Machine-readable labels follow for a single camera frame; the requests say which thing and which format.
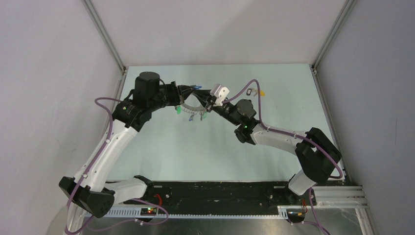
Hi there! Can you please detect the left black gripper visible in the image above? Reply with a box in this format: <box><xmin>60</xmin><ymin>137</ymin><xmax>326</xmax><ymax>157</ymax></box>
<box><xmin>148</xmin><ymin>81</ymin><xmax>196</xmax><ymax>112</ymax></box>

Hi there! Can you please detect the large metal keyring with clips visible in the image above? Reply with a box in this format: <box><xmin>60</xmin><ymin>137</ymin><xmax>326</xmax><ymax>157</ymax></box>
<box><xmin>175</xmin><ymin>103</ymin><xmax>207</xmax><ymax>121</ymax></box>

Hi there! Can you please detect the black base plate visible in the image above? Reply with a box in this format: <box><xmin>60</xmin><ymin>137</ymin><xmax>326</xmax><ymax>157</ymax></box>
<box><xmin>140</xmin><ymin>179</ymin><xmax>317</xmax><ymax>217</ymax></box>

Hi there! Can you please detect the right aluminium frame post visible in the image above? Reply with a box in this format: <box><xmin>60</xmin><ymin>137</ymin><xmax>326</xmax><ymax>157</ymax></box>
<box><xmin>311</xmin><ymin>0</ymin><xmax>358</xmax><ymax>71</ymax></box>

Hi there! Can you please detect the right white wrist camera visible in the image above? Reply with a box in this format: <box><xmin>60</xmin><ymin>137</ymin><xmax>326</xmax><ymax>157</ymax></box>
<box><xmin>209</xmin><ymin>84</ymin><xmax>230</xmax><ymax>106</ymax></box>

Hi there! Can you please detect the aluminium frame post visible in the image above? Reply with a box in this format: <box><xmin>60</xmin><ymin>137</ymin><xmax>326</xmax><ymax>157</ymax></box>
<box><xmin>311</xmin><ymin>0</ymin><xmax>358</xmax><ymax>71</ymax></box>
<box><xmin>81</xmin><ymin>0</ymin><xmax>126</xmax><ymax>74</ymax></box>

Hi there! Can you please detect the left aluminium frame post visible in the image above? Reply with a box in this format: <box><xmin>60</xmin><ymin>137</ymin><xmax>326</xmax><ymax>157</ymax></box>
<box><xmin>81</xmin><ymin>0</ymin><xmax>126</xmax><ymax>74</ymax></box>

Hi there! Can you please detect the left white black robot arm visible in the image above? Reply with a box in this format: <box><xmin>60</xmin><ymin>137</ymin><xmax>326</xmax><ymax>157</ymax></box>
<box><xmin>59</xmin><ymin>71</ymin><xmax>199</xmax><ymax>218</ymax></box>

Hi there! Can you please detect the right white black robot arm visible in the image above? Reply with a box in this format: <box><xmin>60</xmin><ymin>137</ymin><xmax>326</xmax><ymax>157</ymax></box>
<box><xmin>193</xmin><ymin>90</ymin><xmax>343</xmax><ymax>205</ymax></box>

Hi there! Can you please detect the grey slotted cable duct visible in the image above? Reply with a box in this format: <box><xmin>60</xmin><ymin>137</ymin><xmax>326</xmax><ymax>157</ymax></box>
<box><xmin>105</xmin><ymin>207</ymin><xmax>289</xmax><ymax>219</ymax></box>

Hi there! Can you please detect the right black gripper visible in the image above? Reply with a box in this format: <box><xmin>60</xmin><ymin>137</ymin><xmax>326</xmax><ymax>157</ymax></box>
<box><xmin>192</xmin><ymin>89</ymin><xmax>240</xmax><ymax>126</ymax></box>

